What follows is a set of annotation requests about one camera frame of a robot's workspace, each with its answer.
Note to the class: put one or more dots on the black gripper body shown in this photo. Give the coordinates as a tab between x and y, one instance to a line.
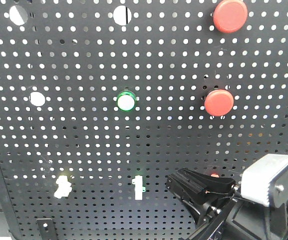
223	217

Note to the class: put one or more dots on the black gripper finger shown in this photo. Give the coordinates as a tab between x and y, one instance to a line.
219	187
192	194

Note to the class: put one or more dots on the red selector switch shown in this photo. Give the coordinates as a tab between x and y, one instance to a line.
215	175

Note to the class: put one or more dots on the yellow lit selector switch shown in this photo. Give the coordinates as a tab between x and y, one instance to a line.
63	187

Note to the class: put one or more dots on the lower red push button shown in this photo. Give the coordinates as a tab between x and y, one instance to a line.
219	102

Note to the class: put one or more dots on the red push button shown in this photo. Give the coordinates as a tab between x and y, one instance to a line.
230	16
219	102

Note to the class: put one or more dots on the green illuminated push button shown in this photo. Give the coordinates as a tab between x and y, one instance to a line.
126	100

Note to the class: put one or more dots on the black perforated pegboard panel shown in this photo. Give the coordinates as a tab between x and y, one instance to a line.
62	65

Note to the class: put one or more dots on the upper red push button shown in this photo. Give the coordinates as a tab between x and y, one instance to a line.
230	16

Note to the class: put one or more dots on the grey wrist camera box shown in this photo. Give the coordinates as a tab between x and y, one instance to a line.
257	178

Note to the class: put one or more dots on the left black clamp bracket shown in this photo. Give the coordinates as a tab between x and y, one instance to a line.
46	228

